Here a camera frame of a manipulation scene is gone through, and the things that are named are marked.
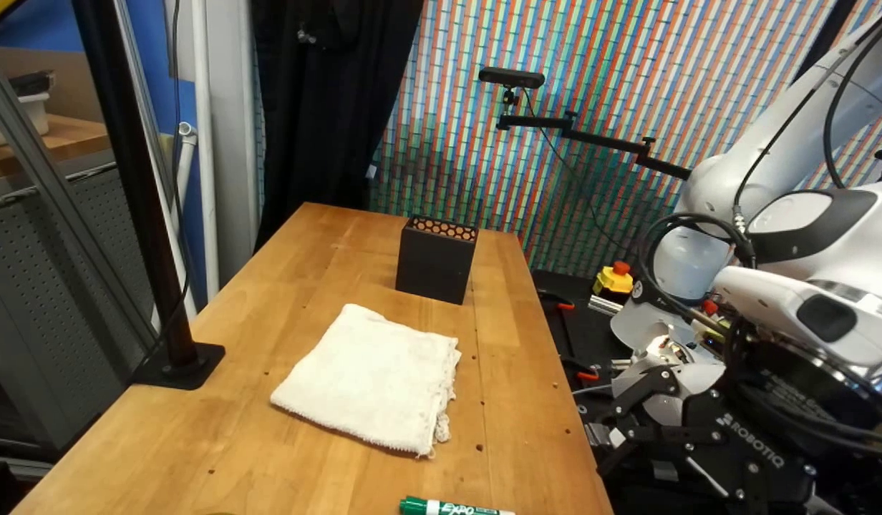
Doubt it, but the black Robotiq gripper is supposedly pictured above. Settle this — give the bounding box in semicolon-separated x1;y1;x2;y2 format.
591;360;821;515

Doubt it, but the green Expo marker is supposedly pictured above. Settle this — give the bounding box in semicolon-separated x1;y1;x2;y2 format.
397;491;519;515

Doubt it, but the white cloth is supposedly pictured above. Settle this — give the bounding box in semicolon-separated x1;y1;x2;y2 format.
267;301;465;460

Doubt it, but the black perforated box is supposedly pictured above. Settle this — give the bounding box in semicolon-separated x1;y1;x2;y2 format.
392;214;482;308

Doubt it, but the yellow red emergency stop button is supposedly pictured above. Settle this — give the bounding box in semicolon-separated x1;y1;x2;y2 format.
591;260;638;304

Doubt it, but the colourful patterned backdrop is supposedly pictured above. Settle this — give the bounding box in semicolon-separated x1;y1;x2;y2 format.
366;0;882;288

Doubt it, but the black curtain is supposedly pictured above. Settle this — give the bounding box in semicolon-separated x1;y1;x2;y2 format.
250;0;426;252

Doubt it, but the black pole stand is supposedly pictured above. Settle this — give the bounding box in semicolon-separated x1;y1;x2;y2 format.
65;0;230;391

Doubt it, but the grey perforated metal panel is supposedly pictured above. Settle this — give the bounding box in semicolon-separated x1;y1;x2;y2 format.
0;159;160;453

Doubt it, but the wooden shelf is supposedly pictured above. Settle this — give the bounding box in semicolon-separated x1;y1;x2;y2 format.
0;111;108;185

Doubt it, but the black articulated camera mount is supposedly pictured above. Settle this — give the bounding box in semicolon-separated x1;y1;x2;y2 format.
492;108;694;184

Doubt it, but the black bar camera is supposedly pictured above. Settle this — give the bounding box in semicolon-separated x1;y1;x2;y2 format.
476;62;549;95

